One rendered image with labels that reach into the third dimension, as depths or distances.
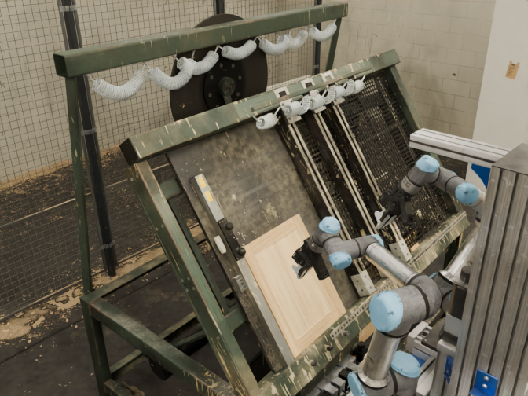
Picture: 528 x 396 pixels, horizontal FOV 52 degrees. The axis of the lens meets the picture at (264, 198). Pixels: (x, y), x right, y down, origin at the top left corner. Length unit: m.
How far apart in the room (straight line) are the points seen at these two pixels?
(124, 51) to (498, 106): 4.38
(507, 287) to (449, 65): 6.15
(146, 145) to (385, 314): 1.17
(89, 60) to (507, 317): 1.94
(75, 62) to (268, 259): 1.23
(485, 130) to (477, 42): 1.74
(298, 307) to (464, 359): 0.86
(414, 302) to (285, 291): 1.01
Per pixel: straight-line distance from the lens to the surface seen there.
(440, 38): 7.87
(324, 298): 2.77
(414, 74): 8.12
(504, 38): 6.04
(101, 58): 2.58
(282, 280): 2.60
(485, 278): 1.90
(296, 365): 2.56
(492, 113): 6.21
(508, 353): 2.04
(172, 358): 2.78
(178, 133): 2.36
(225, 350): 2.35
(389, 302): 1.67
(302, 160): 2.84
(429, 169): 2.11
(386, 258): 1.94
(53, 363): 4.15
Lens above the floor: 2.67
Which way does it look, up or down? 27 degrees down
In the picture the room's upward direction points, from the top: 1 degrees counter-clockwise
